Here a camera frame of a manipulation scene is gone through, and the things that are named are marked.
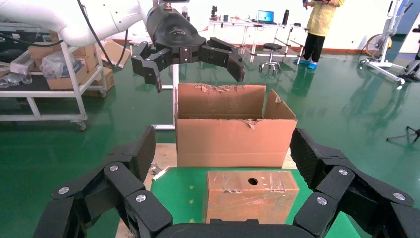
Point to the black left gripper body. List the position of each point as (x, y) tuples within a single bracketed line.
[(170, 29)]

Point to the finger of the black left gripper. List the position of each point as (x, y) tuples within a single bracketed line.
[(147, 65), (216, 54)]

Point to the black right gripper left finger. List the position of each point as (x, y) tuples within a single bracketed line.
[(98, 197)]

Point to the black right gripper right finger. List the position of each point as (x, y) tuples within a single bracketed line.
[(361, 203)]

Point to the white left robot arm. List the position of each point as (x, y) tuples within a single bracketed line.
[(65, 16)]

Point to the leaning flat cardboard sheet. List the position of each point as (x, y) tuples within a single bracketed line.
[(115, 52)]

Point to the cardboard box under cart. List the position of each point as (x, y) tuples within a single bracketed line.
[(103, 82)]

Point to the stacked cardboard boxes pile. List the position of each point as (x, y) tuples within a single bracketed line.
[(87, 56)]

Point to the long flat cardboard box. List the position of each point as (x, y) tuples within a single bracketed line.
[(65, 82)]

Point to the large open cardboard carton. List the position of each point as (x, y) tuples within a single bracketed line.
[(229, 141)]

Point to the black round stool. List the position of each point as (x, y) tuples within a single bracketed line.
[(272, 46)]

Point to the open laptop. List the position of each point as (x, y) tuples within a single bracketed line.
[(265, 16)]

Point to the silver metal clip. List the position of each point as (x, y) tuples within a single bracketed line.
[(160, 173)]

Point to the white wheeled shelf cart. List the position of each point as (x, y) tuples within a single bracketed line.
[(73, 75)]

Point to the black bottle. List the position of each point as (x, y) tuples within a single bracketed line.
[(286, 17)]

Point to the green table cloth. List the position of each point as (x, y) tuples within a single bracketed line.
[(180, 197)]

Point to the black tripod stand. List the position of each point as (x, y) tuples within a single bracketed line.
[(408, 134)]

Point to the clear plastic bag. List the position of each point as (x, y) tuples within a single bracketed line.
[(55, 64)]

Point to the person in yellow coat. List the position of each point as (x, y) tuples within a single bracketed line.
[(320, 23)]

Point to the white wheeled machine stand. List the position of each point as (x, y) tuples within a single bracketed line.
[(387, 49)]

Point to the yellow round fan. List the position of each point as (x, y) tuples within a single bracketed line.
[(374, 44)]

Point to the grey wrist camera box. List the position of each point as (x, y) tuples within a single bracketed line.
[(170, 1)]

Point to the white frame table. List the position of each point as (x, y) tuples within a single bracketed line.
[(249, 25)]

